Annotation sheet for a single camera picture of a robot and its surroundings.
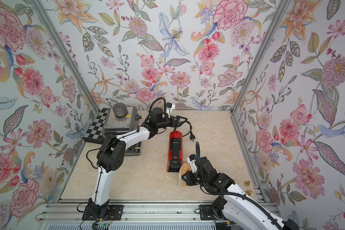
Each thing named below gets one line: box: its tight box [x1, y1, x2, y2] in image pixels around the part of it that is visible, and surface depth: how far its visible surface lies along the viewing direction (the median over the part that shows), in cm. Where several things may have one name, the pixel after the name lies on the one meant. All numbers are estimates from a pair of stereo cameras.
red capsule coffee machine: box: [166, 130, 184, 173], surface depth 80 cm
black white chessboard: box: [82, 107, 109, 145], surface depth 106 cm
